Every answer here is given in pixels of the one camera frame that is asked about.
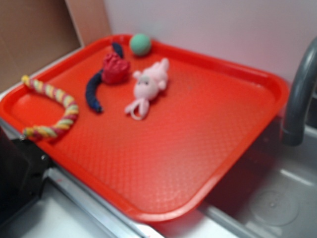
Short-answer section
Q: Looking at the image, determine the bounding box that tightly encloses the red crumpled cloth toy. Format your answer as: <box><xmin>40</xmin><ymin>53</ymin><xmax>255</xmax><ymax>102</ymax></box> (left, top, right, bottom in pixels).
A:
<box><xmin>101</xmin><ymin>53</ymin><xmax>130</xmax><ymax>84</ymax></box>

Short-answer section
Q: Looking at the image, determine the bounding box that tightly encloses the blue rope toy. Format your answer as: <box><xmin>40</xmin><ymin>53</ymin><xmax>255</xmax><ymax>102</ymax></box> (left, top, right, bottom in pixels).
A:
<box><xmin>85</xmin><ymin>42</ymin><xmax>124</xmax><ymax>113</ymax></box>

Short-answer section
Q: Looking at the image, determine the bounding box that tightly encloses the green ball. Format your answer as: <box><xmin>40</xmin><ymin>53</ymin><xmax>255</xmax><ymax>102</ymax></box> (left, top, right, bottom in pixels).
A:
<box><xmin>129</xmin><ymin>34</ymin><xmax>152</xmax><ymax>57</ymax></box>

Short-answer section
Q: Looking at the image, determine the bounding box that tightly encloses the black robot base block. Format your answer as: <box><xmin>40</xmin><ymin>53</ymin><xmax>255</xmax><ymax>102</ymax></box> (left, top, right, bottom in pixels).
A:
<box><xmin>0</xmin><ymin>129</ymin><xmax>51</xmax><ymax>227</ymax></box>

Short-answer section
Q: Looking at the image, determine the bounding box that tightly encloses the grey toy faucet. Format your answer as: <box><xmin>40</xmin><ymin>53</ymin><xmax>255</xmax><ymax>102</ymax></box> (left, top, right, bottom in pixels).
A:
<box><xmin>280</xmin><ymin>39</ymin><xmax>317</xmax><ymax>146</ymax></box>

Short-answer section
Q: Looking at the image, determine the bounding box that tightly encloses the red plastic tray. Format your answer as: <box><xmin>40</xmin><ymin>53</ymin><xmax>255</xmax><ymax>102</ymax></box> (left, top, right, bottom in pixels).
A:
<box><xmin>0</xmin><ymin>34</ymin><xmax>290</xmax><ymax>223</ymax></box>

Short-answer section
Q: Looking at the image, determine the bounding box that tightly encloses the brown cardboard panel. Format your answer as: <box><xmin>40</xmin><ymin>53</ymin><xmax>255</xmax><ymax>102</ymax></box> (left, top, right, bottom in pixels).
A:
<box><xmin>0</xmin><ymin>0</ymin><xmax>111</xmax><ymax>92</ymax></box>

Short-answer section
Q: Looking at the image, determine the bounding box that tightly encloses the grey toy sink basin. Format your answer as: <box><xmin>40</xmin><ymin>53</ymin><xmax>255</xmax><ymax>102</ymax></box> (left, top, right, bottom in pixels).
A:
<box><xmin>201</xmin><ymin>121</ymin><xmax>317</xmax><ymax>238</ymax></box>

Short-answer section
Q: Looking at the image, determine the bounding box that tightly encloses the pink plush toy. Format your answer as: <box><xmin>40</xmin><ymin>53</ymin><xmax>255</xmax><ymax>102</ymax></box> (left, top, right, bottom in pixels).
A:
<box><xmin>124</xmin><ymin>58</ymin><xmax>169</xmax><ymax>120</ymax></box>

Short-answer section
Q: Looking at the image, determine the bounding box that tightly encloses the yellow pink braided rope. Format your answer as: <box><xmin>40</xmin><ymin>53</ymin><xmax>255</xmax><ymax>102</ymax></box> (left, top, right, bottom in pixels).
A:
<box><xmin>21</xmin><ymin>75</ymin><xmax>79</xmax><ymax>142</ymax></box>

